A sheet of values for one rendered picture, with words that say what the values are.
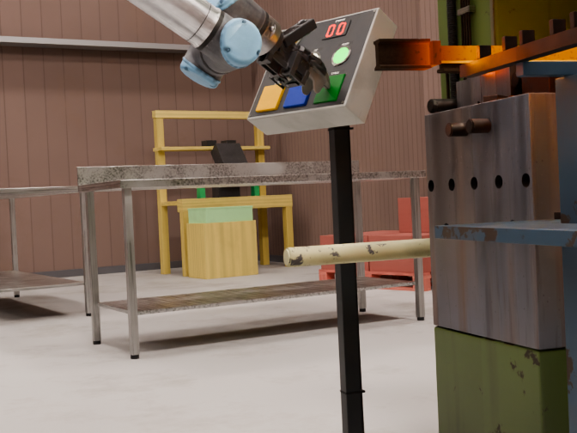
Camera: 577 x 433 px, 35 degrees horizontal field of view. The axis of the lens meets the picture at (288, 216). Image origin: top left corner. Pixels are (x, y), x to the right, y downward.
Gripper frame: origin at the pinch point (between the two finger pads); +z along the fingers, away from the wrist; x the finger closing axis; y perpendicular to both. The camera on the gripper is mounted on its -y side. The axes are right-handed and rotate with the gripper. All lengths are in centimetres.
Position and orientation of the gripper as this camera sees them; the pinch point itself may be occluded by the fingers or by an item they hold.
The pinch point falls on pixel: (325, 82)
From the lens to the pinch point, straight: 216.6
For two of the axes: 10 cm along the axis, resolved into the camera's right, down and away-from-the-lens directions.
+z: 6.4, 4.6, 6.2
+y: -3.1, 8.9, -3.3
